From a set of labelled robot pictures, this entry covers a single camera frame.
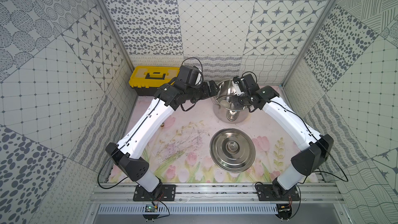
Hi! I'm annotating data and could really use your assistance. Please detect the yellow black toolbox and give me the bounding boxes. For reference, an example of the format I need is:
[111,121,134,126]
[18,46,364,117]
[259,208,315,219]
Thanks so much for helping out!
[129,65,179,96]

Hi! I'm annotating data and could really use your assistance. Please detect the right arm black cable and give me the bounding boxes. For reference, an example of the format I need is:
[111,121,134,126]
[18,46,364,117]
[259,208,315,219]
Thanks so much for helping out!
[279,108,349,184]

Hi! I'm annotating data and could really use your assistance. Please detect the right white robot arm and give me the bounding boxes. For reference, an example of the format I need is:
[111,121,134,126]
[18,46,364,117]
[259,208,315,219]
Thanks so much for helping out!
[234,85,334,199]

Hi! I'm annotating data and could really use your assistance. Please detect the stainless steel pot lid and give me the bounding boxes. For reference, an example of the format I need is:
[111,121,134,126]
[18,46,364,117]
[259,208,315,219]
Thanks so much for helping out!
[209,128,256,173]

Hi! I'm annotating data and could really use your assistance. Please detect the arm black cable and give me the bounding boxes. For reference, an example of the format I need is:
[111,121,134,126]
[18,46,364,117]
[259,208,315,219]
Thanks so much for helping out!
[279,108,349,184]
[97,149,131,190]

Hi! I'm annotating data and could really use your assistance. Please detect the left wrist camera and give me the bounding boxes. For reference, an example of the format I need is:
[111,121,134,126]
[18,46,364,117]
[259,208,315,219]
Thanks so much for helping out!
[177,65,201,86]

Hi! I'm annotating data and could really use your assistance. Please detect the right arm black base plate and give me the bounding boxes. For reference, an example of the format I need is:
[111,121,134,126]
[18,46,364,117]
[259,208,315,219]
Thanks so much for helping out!
[255,183,301,202]

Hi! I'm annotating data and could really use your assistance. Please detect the green circuit board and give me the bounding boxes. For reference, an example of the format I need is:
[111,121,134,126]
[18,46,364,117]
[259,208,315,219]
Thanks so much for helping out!
[145,205,158,213]

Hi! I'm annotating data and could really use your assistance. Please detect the right small circuit board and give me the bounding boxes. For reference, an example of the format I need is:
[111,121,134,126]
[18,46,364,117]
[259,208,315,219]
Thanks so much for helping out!
[276,204,292,220]

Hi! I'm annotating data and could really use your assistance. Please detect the white perforated vent strip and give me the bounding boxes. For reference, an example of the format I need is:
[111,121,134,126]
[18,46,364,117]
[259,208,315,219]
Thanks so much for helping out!
[97,203,277,215]

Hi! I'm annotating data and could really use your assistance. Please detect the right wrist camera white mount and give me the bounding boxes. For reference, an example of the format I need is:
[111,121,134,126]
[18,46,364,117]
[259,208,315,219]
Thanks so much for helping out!
[233,74,260,96]

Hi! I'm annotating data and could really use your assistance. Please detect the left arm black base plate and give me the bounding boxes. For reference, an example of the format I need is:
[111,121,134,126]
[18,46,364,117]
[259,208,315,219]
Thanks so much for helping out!
[133,184,176,202]

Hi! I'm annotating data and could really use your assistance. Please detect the cream spoon with grey handle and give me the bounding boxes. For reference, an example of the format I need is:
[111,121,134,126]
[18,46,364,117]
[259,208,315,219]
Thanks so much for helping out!
[229,95,244,111]

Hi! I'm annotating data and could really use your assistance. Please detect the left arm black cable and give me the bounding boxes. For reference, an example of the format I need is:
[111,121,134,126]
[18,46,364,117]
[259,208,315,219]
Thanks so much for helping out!
[97,149,131,190]

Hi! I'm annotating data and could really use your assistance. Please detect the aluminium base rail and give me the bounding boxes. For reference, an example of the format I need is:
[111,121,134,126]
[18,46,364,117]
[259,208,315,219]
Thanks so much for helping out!
[88,183,344,204]

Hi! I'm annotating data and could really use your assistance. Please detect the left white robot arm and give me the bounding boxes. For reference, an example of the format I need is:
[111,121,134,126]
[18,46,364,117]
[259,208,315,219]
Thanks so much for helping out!
[105,81,219,198]

